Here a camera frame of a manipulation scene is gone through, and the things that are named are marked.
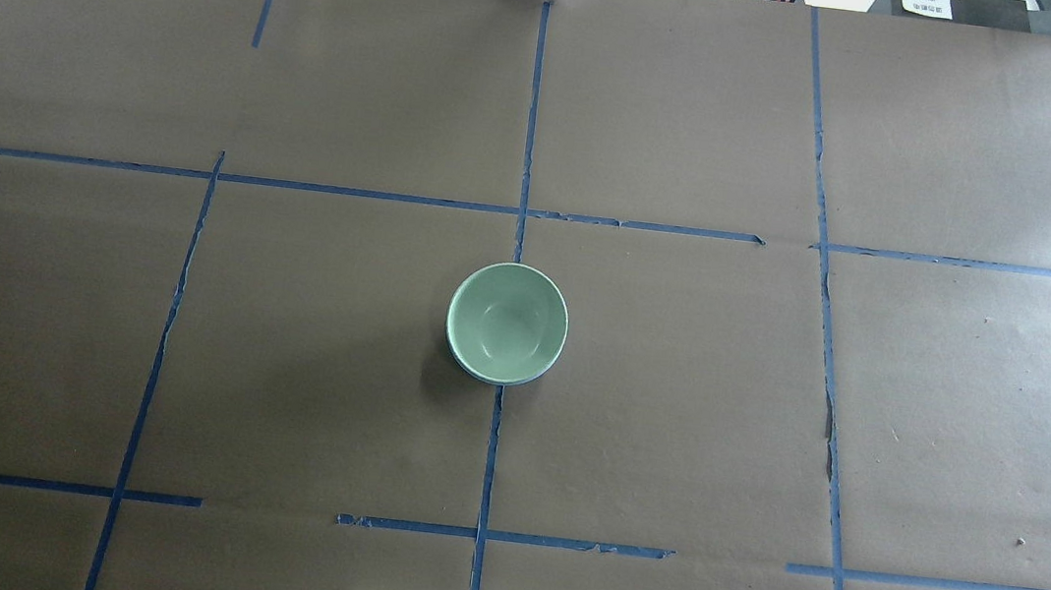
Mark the green bowl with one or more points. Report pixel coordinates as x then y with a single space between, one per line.
508 310

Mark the blue bowl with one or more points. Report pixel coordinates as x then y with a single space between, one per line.
501 371

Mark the black box with label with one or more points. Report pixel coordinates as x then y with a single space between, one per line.
992 14

